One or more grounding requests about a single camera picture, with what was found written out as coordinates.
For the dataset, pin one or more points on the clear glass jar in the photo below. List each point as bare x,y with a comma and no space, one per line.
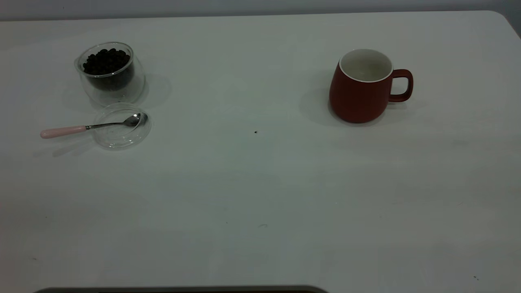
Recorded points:
122,92

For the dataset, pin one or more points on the clear glass lid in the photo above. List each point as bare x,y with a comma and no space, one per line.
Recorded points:
122,136

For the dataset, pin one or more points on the red ceramic mug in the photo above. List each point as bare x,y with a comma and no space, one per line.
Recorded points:
358,99

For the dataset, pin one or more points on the dark coffee beans pile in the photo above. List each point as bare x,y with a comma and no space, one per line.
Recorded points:
106,63

